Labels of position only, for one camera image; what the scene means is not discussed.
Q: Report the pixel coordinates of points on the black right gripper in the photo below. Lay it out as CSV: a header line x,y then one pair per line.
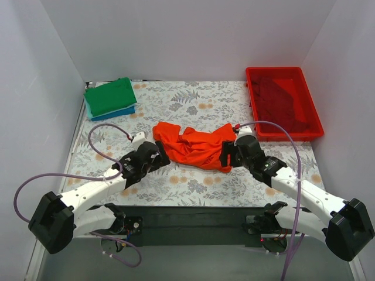
x,y
229,151

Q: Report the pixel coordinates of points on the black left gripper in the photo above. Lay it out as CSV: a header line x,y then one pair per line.
x,y
160,156

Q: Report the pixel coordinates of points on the orange t shirt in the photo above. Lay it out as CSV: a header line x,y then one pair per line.
x,y
194,148

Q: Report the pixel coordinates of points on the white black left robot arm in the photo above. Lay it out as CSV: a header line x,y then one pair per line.
x,y
59,218

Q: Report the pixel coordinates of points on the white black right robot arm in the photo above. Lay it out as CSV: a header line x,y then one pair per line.
x,y
344,226

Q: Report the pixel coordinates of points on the folded blue t shirt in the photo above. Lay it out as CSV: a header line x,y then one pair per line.
x,y
124,111

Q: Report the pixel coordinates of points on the dark red t shirt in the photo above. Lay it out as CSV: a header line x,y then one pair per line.
x,y
274,104

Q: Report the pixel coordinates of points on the red plastic bin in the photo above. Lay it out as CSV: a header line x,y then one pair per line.
x,y
292,80

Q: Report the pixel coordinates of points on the folded green t shirt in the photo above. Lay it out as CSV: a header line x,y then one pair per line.
x,y
110,97

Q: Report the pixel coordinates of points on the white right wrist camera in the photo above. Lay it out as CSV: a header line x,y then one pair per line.
x,y
241,131

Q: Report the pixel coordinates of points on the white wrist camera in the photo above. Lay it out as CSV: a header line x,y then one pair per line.
x,y
138,138
241,131

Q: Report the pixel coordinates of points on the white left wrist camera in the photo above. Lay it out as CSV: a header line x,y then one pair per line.
x,y
138,138

